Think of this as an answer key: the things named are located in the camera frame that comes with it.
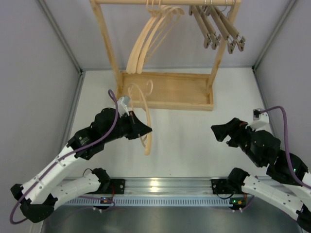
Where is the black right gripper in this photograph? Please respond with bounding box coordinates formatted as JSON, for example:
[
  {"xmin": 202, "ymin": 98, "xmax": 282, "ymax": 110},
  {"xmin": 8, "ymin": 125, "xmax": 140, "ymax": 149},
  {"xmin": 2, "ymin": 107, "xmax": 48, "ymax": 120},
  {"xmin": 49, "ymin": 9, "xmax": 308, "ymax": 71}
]
[{"xmin": 210, "ymin": 118, "xmax": 263, "ymax": 167}]

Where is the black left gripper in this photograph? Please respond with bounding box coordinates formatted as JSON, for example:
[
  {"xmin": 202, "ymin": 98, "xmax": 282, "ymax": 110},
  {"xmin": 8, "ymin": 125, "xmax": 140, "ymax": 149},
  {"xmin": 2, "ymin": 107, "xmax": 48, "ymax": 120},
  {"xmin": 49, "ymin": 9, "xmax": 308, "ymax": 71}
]
[{"xmin": 103, "ymin": 111, "xmax": 152, "ymax": 143}]

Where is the beige plastic hanger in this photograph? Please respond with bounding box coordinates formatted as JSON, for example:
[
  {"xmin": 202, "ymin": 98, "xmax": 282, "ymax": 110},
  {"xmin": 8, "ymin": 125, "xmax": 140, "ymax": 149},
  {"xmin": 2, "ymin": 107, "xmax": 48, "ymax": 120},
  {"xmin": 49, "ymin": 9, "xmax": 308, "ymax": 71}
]
[
  {"xmin": 126, "ymin": 0, "xmax": 171, "ymax": 74},
  {"xmin": 141, "ymin": 1, "xmax": 185, "ymax": 63},
  {"xmin": 136, "ymin": 0, "xmax": 180, "ymax": 74},
  {"xmin": 126, "ymin": 80, "xmax": 153, "ymax": 156}
]

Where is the taupe clip hanger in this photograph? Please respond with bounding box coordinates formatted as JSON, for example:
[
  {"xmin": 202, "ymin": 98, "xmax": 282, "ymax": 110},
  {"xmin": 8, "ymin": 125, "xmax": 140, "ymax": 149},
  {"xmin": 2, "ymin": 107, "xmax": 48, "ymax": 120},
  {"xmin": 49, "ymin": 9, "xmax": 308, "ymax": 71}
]
[
  {"xmin": 189, "ymin": 5, "xmax": 209, "ymax": 49},
  {"xmin": 208, "ymin": 5, "xmax": 240, "ymax": 54},
  {"xmin": 198, "ymin": 6, "xmax": 221, "ymax": 50}
]

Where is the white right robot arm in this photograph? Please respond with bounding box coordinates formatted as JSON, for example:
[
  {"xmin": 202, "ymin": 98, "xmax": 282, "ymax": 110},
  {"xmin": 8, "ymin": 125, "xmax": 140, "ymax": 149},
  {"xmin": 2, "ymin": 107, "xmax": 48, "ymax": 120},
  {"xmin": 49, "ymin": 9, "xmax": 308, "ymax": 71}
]
[{"xmin": 211, "ymin": 116, "xmax": 311, "ymax": 232}]

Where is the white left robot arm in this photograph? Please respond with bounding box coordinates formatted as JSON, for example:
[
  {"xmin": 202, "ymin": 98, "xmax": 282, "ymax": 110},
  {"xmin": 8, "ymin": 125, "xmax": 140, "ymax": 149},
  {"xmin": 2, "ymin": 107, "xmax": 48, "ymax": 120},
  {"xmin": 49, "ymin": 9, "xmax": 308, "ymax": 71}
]
[{"xmin": 11, "ymin": 108, "xmax": 152, "ymax": 223}]

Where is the wooden hanger rack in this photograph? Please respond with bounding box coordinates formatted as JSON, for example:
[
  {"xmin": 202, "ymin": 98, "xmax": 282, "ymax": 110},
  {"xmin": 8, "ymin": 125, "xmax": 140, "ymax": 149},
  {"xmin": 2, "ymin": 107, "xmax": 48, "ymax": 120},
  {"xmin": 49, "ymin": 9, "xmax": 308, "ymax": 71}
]
[{"xmin": 90, "ymin": 0, "xmax": 241, "ymax": 111}]

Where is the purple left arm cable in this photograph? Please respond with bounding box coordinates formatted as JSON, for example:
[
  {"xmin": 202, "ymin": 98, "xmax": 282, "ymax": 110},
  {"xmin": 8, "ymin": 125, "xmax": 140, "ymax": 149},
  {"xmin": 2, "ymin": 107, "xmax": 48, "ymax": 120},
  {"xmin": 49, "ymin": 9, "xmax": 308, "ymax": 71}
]
[{"xmin": 9, "ymin": 89, "xmax": 120, "ymax": 224}]

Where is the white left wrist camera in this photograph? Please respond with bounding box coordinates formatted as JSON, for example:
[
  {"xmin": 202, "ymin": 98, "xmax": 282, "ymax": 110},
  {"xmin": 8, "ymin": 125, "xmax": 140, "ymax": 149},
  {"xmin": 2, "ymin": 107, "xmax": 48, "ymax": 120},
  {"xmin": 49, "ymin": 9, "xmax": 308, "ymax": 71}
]
[{"xmin": 117, "ymin": 95, "xmax": 131, "ymax": 116}]

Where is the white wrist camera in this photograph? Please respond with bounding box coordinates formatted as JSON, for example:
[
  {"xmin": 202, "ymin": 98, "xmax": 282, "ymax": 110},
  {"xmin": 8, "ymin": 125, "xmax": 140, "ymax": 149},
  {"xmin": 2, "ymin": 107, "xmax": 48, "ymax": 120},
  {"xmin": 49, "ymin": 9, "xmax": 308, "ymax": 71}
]
[
  {"xmin": 117, "ymin": 95, "xmax": 131, "ymax": 116},
  {"xmin": 248, "ymin": 109, "xmax": 270, "ymax": 130}
]

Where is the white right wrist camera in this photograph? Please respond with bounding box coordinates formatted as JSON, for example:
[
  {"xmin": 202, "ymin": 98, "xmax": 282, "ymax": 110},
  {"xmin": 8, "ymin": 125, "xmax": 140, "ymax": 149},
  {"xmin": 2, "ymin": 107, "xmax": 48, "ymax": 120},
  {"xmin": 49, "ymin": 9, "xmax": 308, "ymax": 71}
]
[{"xmin": 248, "ymin": 109, "xmax": 270, "ymax": 130}]

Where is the aluminium mounting rail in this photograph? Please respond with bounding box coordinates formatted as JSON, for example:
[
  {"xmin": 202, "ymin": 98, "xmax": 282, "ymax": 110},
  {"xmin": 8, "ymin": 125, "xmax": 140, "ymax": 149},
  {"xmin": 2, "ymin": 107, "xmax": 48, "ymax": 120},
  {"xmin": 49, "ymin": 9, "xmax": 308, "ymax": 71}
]
[{"xmin": 63, "ymin": 176, "xmax": 304, "ymax": 196}]

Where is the white slotted cable duct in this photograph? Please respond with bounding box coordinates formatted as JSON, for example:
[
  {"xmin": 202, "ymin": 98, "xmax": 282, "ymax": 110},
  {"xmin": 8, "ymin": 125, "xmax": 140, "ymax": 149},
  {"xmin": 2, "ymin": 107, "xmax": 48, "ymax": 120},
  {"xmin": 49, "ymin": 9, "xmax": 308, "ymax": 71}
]
[{"xmin": 65, "ymin": 196, "xmax": 233, "ymax": 207}]

